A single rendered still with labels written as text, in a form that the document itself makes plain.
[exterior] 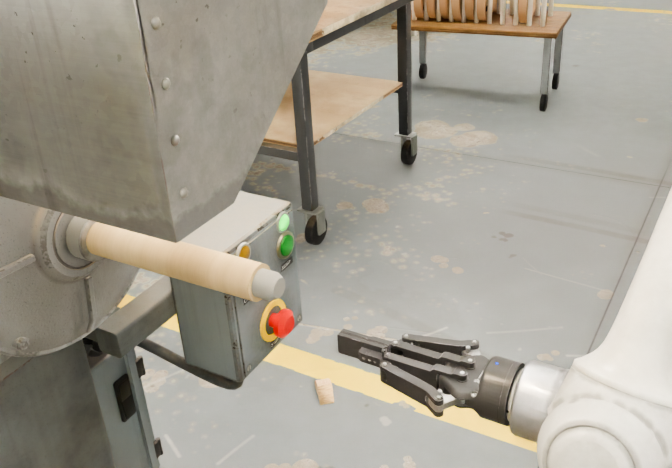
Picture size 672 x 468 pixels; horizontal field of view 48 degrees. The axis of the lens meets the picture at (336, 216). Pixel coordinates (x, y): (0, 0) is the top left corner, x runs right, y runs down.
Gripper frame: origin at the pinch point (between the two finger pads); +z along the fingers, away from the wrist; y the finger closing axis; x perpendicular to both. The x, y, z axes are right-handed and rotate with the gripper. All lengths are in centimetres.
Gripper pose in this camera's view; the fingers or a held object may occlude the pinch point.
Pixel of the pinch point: (363, 347)
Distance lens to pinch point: 99.9
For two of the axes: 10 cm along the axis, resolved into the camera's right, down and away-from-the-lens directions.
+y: 5.0, -4.3, 7.5
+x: -0.6, -8.8, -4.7
